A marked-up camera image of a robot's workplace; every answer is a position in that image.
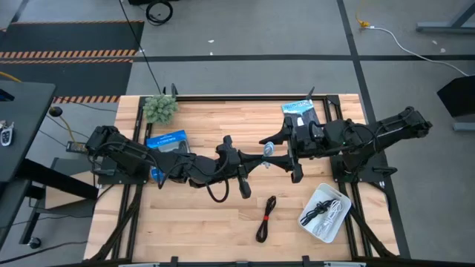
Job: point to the black frame bracket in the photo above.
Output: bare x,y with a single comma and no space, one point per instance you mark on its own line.
174,260
306,260

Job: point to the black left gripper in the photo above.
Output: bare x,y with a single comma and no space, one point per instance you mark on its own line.
228,159

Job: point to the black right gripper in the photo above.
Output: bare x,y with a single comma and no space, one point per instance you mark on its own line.
308,135

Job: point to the black angled stand panel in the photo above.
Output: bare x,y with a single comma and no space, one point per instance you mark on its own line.
458,96

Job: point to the green artificial succulent plant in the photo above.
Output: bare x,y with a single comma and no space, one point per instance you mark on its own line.
160,108

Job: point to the car key fob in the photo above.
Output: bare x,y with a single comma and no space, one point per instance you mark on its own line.
6,135

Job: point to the black power adapter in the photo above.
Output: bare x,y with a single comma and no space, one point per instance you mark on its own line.
76,147

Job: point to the white plastic tray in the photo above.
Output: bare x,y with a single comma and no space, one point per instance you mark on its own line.
326,192

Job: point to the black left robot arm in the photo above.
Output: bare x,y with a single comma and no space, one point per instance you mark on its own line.
126,152

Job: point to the black caster wheel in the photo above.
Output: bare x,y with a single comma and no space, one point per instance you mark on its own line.
34,243

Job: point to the grey table leg foot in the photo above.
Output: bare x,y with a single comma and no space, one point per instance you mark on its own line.
445,26

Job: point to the black aluminium table frame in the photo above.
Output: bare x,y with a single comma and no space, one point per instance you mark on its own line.
241,98

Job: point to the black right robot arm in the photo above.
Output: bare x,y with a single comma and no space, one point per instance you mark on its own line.
389,128

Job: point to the black frame post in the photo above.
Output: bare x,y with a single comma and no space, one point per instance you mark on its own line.
311,92
173,90

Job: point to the blue game controller box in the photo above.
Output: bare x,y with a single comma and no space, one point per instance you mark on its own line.
167,136

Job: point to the black desk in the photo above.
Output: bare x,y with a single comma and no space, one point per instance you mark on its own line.
22,126

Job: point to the black hazard-striped floor mat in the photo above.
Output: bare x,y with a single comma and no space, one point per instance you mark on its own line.
67,78
70,37

